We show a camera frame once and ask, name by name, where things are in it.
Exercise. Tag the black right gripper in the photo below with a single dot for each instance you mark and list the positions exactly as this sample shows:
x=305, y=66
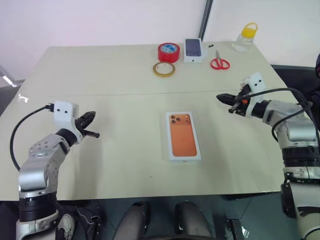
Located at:
x=242, y=105

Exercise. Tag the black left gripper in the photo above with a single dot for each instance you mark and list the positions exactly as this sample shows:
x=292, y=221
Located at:
x=80, y=123

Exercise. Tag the orange phone box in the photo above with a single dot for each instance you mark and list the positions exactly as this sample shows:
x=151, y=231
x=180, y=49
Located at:
x=183, y=136

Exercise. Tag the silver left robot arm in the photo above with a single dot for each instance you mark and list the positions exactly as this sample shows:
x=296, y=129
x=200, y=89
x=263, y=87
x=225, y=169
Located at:
x=37, y=160

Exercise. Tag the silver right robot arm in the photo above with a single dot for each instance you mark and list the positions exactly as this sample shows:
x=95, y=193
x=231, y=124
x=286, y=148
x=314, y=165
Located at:
x=297, y=125

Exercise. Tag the white box purple phone print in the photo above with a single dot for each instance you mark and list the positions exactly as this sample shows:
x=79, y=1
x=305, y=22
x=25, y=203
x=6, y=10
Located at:
x=193, y=50

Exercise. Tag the small black clip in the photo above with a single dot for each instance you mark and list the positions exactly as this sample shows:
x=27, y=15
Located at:
x=210, y=45

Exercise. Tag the clear jar yellow lid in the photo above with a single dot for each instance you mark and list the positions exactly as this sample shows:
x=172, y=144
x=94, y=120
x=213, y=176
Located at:
x=243, y=41

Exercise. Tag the dark grey desk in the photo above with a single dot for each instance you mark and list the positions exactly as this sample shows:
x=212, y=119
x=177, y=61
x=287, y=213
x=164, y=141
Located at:
x=292, y=75

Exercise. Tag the red tape roll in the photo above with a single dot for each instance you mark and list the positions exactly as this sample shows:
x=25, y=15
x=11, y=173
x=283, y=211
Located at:
x=168, y=51

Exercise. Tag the yellow clear tape roll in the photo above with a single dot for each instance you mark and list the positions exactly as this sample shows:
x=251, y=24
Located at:
x=155, y=70

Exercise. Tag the dark vertical pole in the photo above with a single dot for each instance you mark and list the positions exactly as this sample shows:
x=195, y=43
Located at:
x=206, y=17

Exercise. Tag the person in dark clothing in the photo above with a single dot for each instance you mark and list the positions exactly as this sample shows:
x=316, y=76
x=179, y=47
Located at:
x=317, y=65

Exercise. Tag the white worn shoe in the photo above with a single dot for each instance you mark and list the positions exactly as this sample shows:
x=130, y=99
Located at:
x=66, y=223

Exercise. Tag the grey rounded shape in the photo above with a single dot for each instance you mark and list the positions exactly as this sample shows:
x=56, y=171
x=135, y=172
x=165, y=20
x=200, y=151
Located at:
x=132, y=221
x=192, y=220

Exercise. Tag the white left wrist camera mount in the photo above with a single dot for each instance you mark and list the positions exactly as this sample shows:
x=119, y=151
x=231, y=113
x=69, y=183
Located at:
x=64, y=112

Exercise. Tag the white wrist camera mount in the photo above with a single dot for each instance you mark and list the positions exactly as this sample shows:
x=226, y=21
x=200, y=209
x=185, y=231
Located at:
x=256, y=83
x=64, y=112

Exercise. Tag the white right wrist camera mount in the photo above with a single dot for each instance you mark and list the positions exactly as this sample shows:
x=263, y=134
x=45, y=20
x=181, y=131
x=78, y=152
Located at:
x=256, y=83

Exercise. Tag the silver metal frame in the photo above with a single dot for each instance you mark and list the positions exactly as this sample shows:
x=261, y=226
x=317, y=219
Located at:
x=7, y=78

